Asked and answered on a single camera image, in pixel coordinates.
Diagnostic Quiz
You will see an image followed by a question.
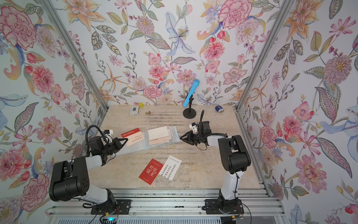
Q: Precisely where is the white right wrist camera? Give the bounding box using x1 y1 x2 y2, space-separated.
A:
189 123 199 133

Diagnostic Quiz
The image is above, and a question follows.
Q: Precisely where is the white playing card box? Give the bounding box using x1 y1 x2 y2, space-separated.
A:
130 106 139 116

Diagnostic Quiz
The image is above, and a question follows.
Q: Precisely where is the aluminium corner post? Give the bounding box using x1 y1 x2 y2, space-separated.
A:
39 0 109 112
235 1 294 113

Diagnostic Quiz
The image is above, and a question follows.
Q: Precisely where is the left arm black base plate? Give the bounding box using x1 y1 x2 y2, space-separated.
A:
90 199 132 215

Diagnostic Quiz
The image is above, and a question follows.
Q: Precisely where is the aluminium corner post left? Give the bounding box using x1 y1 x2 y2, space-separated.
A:
39 0 109 112

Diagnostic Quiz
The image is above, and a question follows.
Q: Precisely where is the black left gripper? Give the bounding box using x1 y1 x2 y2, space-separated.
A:
100 138 128 157

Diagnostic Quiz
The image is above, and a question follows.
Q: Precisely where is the small blue cylinder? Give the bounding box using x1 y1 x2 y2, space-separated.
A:
215 105 224 113

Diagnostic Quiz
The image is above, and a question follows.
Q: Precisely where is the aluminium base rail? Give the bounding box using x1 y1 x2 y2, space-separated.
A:
45 188 288 224

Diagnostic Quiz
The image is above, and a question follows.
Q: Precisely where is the white card black text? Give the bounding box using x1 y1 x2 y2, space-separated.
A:
159 156 182 181

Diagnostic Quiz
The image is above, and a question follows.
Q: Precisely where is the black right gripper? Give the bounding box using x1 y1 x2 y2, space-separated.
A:
180 131 204 145

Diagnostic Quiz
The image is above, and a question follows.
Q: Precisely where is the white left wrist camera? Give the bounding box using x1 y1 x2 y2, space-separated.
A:
103 129 113 139

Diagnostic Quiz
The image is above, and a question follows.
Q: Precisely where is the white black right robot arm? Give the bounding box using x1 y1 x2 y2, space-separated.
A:
180 110 251 215

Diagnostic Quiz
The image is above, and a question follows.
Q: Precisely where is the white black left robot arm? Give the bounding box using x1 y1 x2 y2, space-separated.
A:
49 125 128 212

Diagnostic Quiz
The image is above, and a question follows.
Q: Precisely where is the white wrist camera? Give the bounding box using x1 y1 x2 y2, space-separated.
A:
103 129 113 139
189 123 199 133

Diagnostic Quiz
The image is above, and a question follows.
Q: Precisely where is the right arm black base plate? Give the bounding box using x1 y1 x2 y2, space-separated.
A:
201 199 244 215

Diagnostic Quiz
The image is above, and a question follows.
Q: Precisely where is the aluminium corner post right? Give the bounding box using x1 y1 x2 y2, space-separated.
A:
235 1 294 113

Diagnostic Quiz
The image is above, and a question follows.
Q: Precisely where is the cream card red top band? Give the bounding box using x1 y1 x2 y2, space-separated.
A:
121 128 144 146

